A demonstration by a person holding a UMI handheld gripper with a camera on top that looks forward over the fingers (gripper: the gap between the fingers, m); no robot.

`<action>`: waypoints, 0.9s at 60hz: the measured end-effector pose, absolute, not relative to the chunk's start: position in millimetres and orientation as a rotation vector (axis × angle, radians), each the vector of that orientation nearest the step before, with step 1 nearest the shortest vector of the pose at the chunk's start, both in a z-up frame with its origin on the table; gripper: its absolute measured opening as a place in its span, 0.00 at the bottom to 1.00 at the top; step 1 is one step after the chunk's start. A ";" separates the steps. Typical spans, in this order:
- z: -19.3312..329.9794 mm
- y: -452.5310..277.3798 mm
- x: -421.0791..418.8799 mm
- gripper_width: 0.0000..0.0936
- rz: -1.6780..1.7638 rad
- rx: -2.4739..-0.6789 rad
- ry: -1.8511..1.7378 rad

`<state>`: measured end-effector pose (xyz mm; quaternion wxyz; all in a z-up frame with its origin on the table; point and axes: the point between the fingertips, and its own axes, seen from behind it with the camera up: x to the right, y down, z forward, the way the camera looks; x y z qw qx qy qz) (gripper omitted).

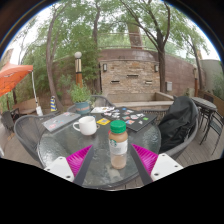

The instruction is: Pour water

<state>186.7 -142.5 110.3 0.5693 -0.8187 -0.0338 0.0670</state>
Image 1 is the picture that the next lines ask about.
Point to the grey electrical wall box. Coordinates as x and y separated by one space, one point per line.
169 86

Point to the green-capped coffee drink bottle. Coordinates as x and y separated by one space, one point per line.
118 146

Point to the silver laptop with stickers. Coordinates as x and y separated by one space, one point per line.
61 121

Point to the green leafy tree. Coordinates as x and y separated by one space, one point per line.
50 66
161 66
96 40

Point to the grey mesh patio chair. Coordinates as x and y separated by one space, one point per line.
28 131
101 100
186 145

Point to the slim wooden lamp post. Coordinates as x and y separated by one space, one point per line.
196 80

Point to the black jacket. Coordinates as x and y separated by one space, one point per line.
178 123

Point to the dark patio chair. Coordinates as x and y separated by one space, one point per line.
216 128

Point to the black laptop with stickers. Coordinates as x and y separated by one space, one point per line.
133 119

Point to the white sticker sheet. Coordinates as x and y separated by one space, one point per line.
101 109

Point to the wooden bench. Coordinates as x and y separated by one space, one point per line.
26 106

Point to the wall lantern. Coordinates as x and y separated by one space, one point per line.
105 67
156 68

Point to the round dark patio table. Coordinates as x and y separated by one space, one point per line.
204 103

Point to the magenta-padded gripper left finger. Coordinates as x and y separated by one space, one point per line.
78 160

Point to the blue yellow striped cone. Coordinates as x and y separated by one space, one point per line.
53 104

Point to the globe-topped lamp post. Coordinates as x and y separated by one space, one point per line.
78 70

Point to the white ceramic mug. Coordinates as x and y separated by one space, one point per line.
87 126

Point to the orange patio umbrella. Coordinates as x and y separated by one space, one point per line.
13 76

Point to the potted plant in blue pot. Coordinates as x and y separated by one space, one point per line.
81 100

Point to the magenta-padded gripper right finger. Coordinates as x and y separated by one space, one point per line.
146 160

